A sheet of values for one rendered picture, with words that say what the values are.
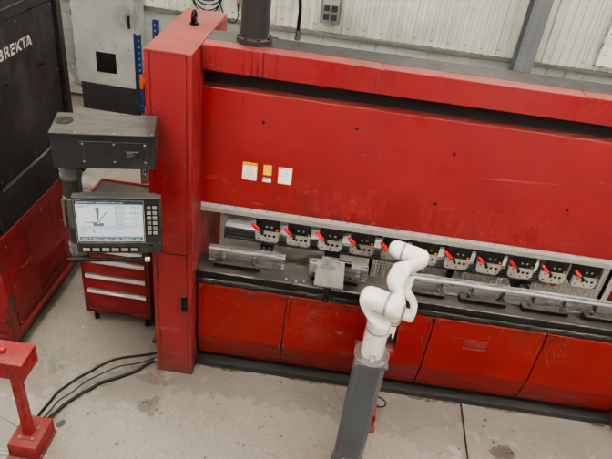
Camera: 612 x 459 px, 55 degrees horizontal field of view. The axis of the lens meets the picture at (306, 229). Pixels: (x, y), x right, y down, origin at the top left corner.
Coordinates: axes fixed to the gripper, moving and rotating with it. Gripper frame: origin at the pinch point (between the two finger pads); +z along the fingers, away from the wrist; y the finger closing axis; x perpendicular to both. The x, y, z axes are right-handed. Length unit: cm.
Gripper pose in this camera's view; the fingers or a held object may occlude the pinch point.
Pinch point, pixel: (388, 338)
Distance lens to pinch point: 376.0
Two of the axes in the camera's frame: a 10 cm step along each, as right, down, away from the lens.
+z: -0.9, 7.8, 6.2
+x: 9.8, 1.8, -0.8
